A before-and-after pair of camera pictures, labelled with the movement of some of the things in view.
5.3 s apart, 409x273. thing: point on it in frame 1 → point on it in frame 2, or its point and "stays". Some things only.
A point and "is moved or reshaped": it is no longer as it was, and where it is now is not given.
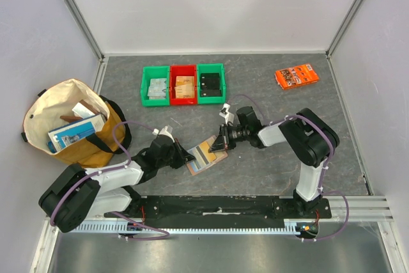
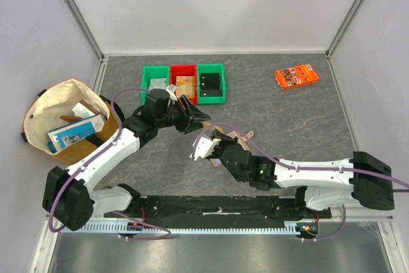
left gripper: x=183 y=155 → x=188 y=124
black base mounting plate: x=304 y=213 stays
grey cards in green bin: x=157 y=89 stays
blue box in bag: x=64 y=136 stays
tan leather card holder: x=203 y=158 is moved or reshaped
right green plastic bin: x=211 y=84 stays
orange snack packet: x=296 y=76 stays
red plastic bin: x=183 y=84 stays
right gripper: x=225 y=136 → x=219 y=148
